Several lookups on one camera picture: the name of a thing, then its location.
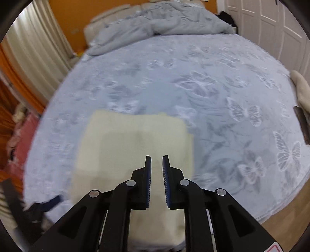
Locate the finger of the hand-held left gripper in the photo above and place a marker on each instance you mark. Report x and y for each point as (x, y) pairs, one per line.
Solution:
(148, 184)
(166, 184)
(52, 202)

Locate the cream knit cardigan red buttons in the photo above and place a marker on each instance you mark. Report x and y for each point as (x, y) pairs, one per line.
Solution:
(135, 150)

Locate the pink patterned blanket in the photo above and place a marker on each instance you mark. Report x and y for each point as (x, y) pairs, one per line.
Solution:
(20, 143)

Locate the cream plush toy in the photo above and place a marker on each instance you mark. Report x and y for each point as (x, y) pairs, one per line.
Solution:
(19, 114)

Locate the blue butterfly bed sheet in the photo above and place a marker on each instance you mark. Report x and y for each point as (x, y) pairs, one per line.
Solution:
(205, 97)

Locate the white pleated curtain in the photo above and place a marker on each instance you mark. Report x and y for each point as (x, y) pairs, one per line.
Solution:
(36, 43)

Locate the grey rumpled duvet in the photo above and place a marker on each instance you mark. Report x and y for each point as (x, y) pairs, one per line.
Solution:
(157, 21)

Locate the cream fluffy cloth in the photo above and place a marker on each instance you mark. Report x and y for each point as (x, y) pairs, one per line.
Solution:
(302, 89)

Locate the black bag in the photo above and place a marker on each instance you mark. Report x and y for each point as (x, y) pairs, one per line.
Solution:
(227, 17)

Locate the white panelled wardrobe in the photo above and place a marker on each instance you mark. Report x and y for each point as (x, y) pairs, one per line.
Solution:
(273, 26)

